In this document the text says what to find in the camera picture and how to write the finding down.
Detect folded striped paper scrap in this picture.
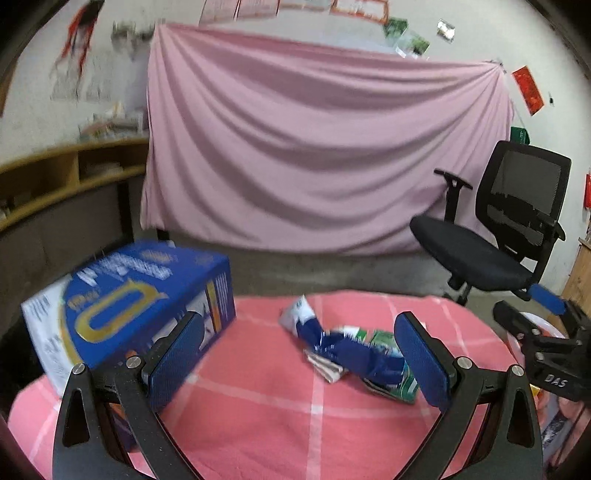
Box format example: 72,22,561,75
303,348,349,384

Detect metal wall rack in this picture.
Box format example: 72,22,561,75
111,21,155,47

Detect wooden window frame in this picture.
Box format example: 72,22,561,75
0,0,33,116

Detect pink checked tablecloth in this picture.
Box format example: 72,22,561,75
7,291,522,480

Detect blue white wrapper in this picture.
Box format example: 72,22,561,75
279,295,409,391

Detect black mesh office chair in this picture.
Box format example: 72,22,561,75
410,141,572,308

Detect red tassel wall ornament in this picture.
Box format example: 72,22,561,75
53,0,105,77

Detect blue cardboard box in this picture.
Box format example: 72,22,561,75
21,240,237,455

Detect pink bin with white rim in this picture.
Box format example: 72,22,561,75
507,311,561,365

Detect pink hanging cloth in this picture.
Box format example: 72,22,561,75
140,23,515,257

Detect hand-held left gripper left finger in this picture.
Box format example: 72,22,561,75
52,311,208,480

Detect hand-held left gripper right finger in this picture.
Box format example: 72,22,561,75
392,311,543,480

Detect pile of papers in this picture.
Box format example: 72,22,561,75
78,104,146,139

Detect green photo print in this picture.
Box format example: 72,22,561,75
384,17,409,40
399,33,430,56

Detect wall calendar sheets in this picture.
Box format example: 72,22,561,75
50,60,109,102

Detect green white packet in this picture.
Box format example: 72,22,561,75
360,329,421,404

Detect person's right hand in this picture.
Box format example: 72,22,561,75
556,397,591,444

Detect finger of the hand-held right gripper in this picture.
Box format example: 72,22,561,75
529,283,591,324
493,301,555,354

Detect group of wall certificates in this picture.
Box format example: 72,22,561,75
199,0,389,26

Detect wooden shelf desk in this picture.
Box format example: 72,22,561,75
0,136,151,259

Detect red paper wall poster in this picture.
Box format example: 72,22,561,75
512,66,546,116

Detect wooden cabinet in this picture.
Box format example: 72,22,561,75
561,237,591,305

